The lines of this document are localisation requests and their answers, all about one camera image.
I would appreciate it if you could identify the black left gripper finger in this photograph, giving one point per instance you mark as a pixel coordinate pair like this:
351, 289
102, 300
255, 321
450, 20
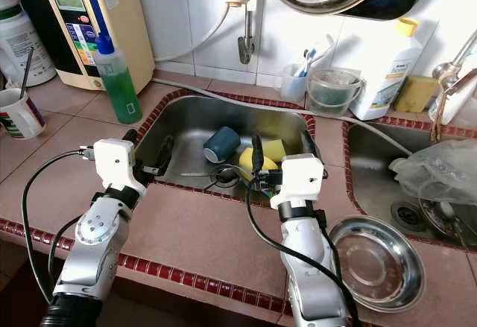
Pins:
165, 156
132, 137

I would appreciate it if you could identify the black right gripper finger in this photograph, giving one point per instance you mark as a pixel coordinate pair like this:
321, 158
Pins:
308, 144
258, 159

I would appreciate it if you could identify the yellow plastic bowl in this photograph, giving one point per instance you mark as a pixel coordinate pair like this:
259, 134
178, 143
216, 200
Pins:
247, 162

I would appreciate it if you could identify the steel bowl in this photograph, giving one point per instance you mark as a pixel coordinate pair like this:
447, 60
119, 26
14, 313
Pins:
376, 264

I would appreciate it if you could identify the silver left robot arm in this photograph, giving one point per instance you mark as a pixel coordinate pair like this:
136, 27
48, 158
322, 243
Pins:
93, 245

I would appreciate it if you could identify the yellow sponge green scourer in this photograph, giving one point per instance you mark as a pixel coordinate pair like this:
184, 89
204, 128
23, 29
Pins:
276, 150

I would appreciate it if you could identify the blue ceramic mug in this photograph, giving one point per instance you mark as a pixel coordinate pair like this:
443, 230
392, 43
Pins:
221, 144

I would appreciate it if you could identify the green dish soap bottle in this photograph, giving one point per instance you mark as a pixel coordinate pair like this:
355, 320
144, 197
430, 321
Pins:
123, 96

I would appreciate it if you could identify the steel sink basin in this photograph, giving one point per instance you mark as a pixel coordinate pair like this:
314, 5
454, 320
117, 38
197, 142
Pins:
186, 115
369, 163

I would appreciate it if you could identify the clear plastic measuring cup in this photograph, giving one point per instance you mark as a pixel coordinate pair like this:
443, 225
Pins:
334, 96

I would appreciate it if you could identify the small white cup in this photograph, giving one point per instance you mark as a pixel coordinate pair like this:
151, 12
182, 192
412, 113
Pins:
291, 87

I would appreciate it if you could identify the blue white toothbrush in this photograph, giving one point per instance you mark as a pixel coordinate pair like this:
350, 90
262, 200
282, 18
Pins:
315, 53

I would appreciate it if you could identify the white bottle yellow cap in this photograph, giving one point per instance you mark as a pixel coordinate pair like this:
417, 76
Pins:
387, 74

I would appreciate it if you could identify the white printed mug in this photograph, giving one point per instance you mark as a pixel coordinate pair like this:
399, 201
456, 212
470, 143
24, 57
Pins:
26, 118

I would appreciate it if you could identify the mustard yellow sponge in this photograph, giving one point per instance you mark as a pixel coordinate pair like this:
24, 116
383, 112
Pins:
415, 94

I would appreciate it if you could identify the black stirring stick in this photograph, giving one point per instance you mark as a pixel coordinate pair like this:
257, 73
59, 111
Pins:
28, 74

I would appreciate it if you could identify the clear plastic bag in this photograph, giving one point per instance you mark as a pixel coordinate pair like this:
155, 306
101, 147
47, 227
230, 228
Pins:
436, 170

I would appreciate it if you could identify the white plastic jug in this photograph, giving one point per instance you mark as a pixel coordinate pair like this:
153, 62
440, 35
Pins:
26, 44

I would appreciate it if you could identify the chrome sink faucet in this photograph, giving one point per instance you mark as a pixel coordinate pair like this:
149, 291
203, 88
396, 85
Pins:
451, 74

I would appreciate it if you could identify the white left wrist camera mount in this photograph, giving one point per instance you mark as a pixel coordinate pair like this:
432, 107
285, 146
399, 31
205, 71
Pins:
118, 167

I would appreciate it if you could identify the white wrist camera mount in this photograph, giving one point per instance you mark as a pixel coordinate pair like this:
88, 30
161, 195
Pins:
302, 182
118, 167

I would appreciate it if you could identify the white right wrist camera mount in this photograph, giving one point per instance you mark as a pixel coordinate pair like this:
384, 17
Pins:
302, 182

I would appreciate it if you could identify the steel wall tap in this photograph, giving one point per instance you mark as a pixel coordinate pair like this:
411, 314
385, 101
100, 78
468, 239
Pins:
244, 48

